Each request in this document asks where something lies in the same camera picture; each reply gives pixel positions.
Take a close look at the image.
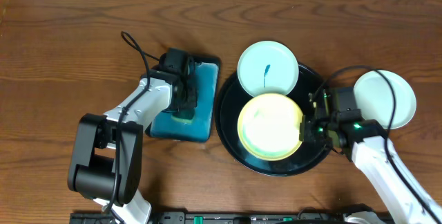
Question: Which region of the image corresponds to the green scrubbing sponge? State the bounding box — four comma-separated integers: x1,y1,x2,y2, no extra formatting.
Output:
171,109,195,124

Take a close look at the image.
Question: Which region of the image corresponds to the yellow plate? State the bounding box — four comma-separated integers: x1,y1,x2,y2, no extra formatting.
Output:
237,93,303,161

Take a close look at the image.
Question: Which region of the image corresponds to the light blue plate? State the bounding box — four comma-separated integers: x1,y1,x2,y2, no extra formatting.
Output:
237,41,300,97
354,70,416,129

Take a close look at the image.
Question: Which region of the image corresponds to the black rectangular water tray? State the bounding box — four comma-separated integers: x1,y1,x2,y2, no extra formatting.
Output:
145,55,220,142

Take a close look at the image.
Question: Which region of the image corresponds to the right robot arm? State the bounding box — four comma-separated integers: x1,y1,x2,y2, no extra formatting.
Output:
300,91,441,223

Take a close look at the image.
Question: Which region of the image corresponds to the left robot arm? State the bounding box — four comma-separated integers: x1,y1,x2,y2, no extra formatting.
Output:
68,66,196,223

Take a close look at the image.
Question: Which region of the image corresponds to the round black tray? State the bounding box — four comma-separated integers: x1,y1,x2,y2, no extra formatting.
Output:
214,63,329,176

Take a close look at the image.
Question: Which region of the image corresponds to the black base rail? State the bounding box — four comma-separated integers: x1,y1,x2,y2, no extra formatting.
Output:
68,210,394,224

